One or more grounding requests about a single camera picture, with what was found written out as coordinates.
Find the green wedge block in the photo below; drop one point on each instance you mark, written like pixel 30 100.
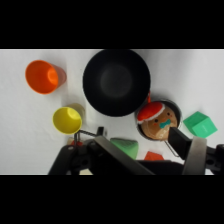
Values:
pixel 126 146

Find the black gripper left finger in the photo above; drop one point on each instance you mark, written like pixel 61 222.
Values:
pixel 126 155

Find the orange plastic cup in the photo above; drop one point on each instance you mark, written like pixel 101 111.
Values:
pixel 42 76

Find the black bowl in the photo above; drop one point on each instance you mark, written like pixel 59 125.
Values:
pixel 116 82

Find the yellow plastic cup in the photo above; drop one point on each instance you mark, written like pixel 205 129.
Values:
pixel 67 120

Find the green cube block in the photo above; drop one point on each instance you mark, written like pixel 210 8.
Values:
pixel 200 125

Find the potato toy with red hat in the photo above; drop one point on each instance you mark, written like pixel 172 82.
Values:
pixel 156 120

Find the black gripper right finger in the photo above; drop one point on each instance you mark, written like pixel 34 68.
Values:
pixel 195 156

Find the orange block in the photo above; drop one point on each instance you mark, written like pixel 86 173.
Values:
pixel 153 156

